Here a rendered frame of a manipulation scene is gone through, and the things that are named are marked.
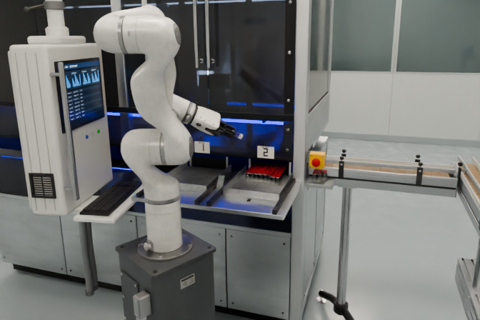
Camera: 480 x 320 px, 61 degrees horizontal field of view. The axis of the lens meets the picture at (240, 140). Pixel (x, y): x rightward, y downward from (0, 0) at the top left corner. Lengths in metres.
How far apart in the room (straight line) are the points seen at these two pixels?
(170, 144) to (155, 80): 0.22
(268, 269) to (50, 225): 1.43
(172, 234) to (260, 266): 0.94
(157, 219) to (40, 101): 0.79
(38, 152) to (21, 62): 0.38
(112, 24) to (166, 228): 0.67
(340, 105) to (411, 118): 1.04
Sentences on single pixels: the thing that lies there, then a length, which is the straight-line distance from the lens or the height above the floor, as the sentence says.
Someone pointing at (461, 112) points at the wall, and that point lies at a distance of 6.68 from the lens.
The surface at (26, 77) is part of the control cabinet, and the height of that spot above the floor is 1.42.
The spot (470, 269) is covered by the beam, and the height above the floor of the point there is 0.55.
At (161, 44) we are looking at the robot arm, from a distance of 1.12.
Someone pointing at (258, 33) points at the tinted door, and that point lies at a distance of 1.97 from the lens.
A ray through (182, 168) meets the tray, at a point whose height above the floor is 0.89.
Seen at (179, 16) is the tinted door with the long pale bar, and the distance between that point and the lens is 2.11.
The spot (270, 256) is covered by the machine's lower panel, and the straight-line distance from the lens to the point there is 2.24.
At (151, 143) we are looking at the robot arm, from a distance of 1.32.
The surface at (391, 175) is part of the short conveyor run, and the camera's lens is 2.10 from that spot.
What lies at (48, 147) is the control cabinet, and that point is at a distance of 1.93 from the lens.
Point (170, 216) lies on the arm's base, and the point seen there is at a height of 1.00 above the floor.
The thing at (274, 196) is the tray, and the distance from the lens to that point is 1.80.
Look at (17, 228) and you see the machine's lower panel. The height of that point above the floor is 0.36.
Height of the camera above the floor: 1.57
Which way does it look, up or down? 14 degrees down
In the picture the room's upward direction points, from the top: 1 degrees counter-clockwise
